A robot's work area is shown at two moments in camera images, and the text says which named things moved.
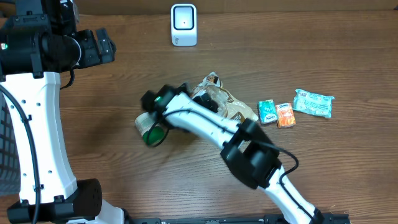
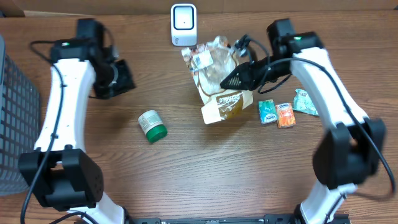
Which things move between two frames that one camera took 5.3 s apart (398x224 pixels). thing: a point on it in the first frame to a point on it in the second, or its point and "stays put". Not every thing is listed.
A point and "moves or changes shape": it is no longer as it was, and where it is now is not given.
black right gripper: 212,103 to 250,81
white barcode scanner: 184,25 stays put
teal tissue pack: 312,103 stays put
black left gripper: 101,47 to 123,78
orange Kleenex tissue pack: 285,117 stays put
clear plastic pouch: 227,105 moves or changes shape
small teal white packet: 267,112 stays put
